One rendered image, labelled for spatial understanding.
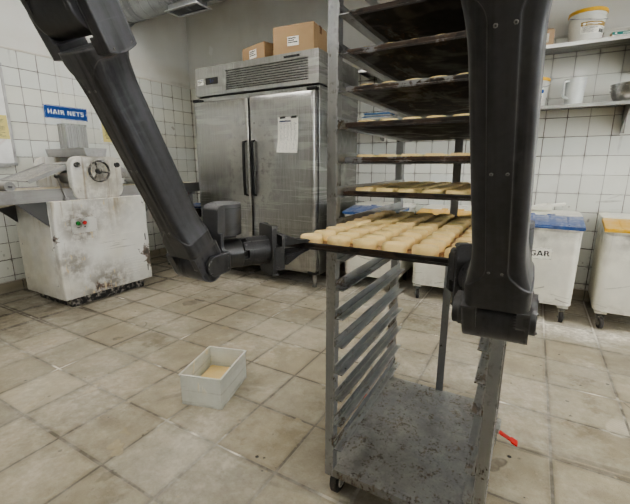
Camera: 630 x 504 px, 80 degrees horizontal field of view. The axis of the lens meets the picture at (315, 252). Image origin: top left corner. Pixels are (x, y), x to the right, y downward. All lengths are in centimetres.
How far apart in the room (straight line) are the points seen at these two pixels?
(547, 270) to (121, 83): 298
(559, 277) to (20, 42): 480
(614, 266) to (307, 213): 227
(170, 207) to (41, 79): 399
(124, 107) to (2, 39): 396
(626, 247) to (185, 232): 293
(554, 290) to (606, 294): 30
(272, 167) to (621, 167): 280
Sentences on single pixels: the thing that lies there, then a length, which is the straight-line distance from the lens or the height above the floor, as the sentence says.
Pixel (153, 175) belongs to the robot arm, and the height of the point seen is 111.
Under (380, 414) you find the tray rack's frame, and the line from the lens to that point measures 167.
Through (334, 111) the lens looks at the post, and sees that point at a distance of 106.
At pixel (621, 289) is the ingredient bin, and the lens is 328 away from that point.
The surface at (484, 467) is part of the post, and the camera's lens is 121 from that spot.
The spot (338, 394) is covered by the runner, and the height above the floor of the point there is 41.
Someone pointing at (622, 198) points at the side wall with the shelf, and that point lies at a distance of 382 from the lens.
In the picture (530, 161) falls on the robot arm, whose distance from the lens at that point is 34.
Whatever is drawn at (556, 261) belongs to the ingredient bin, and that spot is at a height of 46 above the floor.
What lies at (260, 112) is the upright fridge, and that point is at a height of 159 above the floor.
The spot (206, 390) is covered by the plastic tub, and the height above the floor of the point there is 9.
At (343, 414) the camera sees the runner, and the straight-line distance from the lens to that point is 136.
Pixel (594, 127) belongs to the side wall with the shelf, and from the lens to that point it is 379.
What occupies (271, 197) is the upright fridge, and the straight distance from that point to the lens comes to 354.
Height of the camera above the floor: 112
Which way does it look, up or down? 13 degrees down
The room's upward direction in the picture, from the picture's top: straight up
